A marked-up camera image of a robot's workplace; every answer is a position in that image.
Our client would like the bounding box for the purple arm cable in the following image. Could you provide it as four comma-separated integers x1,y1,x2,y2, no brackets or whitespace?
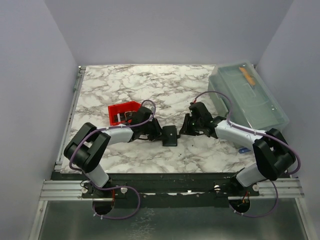
192,90,302,218
69,99,157,221

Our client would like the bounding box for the green plastic storage box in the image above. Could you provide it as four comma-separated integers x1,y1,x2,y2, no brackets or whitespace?
208,61,289,132

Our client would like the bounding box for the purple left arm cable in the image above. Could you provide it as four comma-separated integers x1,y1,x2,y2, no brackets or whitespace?
69,99,157,221

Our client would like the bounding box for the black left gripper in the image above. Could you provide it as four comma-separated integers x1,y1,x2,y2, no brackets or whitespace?
140,118,169,142

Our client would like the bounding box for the red plastic bin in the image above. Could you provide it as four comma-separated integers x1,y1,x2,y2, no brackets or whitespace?
107,101,141,126

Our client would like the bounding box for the black leather card holder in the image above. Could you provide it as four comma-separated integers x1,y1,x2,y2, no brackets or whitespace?
161,125,180,147

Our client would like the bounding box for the aluminium rail frame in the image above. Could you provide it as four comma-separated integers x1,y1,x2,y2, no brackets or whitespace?
29,66,317,240

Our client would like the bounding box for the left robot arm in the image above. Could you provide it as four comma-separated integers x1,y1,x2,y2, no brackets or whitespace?
63,106,162,198

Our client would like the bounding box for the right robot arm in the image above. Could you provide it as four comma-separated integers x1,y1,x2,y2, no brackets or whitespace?
179,102,296,196

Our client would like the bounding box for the small blue object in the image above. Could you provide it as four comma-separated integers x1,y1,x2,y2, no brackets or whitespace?
238,147,251,154

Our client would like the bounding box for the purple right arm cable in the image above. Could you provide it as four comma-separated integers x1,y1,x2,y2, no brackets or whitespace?
192,90,302,218

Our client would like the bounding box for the black card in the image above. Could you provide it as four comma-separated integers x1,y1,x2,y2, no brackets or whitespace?
113,111,136,123

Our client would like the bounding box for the orange tool inside box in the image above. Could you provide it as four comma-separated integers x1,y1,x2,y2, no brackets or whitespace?
238,67,256,86

